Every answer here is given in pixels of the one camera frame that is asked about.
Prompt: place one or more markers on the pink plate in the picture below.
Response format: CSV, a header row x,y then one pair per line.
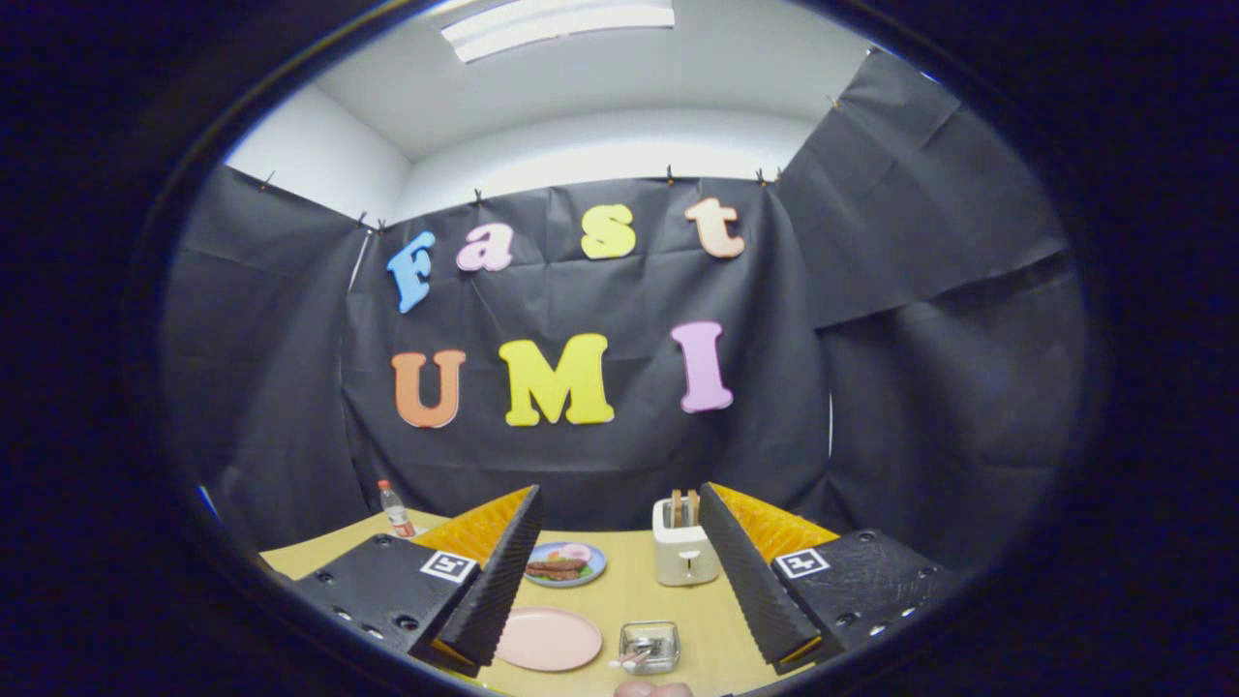
x,y
547,639

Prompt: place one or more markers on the pink ham slice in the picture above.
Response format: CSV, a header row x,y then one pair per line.
x,y
576,552

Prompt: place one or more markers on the ceiling light panel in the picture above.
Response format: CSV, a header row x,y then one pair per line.
x,y
552,24

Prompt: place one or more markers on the black backdrop cloth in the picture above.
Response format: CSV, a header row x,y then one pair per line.
x,y
920,387

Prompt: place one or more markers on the blue plate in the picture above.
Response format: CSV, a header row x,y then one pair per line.
x,y
592,577

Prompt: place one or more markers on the toasted bread slice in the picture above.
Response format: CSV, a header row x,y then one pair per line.
x,y
693,506
677,508

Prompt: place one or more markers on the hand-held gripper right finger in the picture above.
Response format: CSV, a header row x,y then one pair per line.
x,y
750,590

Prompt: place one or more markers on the cream white toaster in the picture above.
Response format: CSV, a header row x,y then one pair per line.
x,y
682,561

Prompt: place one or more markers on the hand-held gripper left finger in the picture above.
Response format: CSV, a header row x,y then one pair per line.
x,y
498,581

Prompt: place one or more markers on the clear plastic water bottle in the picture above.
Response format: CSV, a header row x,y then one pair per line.
x,y
395,513

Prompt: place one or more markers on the brown grilled meat strip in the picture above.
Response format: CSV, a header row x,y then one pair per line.
x,y
554,574
557,564

